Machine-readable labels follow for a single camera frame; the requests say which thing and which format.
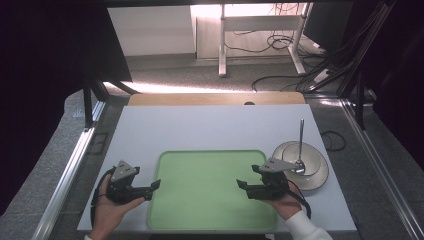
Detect white bowl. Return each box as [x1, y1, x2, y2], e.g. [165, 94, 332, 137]
[282, 141, 322, 177]

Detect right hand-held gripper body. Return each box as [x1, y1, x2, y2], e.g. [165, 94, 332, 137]
[248, 158, 300, 201]

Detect white power strip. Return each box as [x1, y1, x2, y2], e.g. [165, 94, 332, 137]
[313, 68, 334, 84]

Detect white board sheet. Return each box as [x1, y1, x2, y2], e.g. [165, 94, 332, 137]
[77, 104, 358, 233]

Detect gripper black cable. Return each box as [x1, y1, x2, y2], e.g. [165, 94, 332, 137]
[286, 179, 313, 220]
[90, 167, 116, 228]

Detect black cable loop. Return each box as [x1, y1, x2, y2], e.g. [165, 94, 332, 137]
[320, 130, 347, 152]

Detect person's right hand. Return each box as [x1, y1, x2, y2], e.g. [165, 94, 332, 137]
[265, 183, 303, 221]

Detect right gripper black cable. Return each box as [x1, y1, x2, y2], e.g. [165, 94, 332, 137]
[286, 179, 313, 220]

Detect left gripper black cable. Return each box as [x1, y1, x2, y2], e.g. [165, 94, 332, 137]
[90, 167, 116, 228]

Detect white panel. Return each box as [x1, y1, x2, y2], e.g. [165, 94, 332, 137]
[107, 5, 196, 57]

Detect green tray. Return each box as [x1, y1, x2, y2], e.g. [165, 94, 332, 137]
[147, 149, 279, 232]

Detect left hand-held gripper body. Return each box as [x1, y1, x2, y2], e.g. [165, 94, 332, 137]
[105, 160, 148, 205]

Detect black monitor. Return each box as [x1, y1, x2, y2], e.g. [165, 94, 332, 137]
[302, 1, 354, 52]

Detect black metal stand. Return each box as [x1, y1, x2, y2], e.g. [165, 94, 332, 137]
[308, 0, 398, 131]
[82, 79, 141, 129]

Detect metal spoon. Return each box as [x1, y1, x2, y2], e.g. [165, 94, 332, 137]
[292, 118, 307, 175]

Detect aluminium rail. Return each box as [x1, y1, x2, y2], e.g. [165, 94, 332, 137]
[339, 98, 424, 240]
[31, 100, 108, 240]

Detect black floor cables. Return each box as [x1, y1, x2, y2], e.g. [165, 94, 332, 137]
[223, 29, 329, 93]

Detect white desk frame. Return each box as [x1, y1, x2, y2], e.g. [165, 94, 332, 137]
[218, 2, 315, 78]

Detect person's left hand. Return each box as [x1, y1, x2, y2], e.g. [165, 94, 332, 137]
[89, 175, 146, 240]

